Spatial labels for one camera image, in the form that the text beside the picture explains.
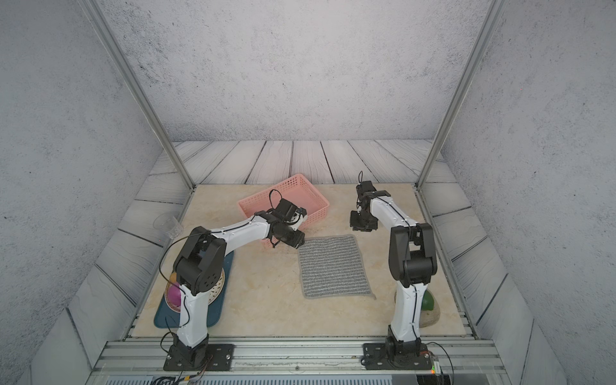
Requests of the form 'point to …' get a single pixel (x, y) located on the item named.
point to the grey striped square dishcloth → (331, 267)
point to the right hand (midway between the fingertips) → (359, 225)
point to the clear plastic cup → (169, 224)
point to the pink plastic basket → (298, 189)
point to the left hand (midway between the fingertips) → (303, 240)
